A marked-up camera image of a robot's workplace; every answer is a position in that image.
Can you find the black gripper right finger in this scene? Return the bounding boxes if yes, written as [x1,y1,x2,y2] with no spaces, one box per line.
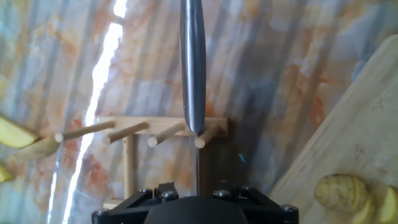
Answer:
[213,180,300,224]

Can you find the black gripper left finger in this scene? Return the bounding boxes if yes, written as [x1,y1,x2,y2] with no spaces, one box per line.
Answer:
[91,181,180,224]

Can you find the steel kitchen cleaver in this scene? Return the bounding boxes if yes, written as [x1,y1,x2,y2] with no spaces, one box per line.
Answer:
[179,0,208,196]

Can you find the potato end piece with skin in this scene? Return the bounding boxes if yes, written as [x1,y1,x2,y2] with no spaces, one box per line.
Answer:
[313,174,358,213]

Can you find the wooden dish rack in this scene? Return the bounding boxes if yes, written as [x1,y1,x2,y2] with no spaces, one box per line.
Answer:
[54,116,229,210]

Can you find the wooden cutting board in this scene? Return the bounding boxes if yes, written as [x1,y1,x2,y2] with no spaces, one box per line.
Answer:
[269,34,398,224]

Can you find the yellow banana peel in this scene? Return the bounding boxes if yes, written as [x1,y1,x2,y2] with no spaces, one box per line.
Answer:
[0,114,62,184]

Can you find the marble pattern table mat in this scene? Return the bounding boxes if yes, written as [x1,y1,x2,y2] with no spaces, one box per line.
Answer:
[0,0,398,224]

